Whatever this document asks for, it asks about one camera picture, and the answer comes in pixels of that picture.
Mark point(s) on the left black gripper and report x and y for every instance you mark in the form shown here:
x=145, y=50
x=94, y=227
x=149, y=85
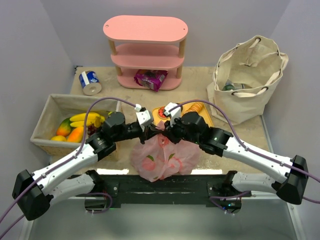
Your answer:
x=145, y=133

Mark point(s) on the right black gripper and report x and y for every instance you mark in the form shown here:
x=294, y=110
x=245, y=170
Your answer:
x=170, y=130

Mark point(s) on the pink plastic bag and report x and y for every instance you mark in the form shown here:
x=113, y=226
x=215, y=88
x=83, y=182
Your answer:
x=158, y=158

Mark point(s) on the purple snack packet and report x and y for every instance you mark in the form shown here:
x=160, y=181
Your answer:
x=150, y=79

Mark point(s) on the dark red grapes bunch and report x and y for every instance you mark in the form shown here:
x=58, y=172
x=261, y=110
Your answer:
x=91, y=129

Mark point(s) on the clear water bottle green label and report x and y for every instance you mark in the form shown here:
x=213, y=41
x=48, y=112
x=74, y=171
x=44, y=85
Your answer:
x=230, y=86

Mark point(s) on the cream canvas tote bag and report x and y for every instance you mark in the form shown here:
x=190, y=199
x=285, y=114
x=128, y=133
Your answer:
x=259, y=64

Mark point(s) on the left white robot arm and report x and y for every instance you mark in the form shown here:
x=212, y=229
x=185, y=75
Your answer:
x=32, y=192

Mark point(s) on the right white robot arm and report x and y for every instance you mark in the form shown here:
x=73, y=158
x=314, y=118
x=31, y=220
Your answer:
x=284, y=176

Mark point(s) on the yellow plastic tray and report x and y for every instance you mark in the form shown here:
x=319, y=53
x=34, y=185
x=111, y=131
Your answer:
x=160, y=123

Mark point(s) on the pink sprinkled donut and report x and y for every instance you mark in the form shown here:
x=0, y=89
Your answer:
x=161, y=113

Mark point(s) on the long baguette bread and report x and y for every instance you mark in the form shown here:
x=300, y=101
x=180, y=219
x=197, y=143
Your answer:
x=196, y=107

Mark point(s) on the yellow banana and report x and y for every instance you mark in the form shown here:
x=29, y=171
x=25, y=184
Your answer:
x=93, y=118

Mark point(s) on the orange mango fruit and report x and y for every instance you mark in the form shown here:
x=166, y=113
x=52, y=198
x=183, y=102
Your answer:
x=73, y=135

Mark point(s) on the blue white tin can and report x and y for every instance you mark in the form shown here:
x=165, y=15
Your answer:
x=90, y=83

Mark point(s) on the pink three-tier shelf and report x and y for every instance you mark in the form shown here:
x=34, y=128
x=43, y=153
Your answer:
x=140, y=42

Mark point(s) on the wicker basket with liner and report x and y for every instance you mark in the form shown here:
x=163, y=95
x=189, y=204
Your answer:
x=57, y=108

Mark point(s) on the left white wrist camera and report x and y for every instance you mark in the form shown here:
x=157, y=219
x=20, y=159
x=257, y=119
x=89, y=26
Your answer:
x=144, y=117

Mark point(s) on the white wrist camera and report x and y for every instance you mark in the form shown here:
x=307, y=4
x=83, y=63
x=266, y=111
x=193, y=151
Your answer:
x=173, y=111
x=144, y=117

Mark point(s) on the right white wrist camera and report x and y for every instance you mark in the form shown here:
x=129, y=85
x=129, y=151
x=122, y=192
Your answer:
x=173, y=111

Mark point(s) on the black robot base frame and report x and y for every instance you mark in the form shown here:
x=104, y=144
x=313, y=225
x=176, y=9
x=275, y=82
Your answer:
x=115, y=191

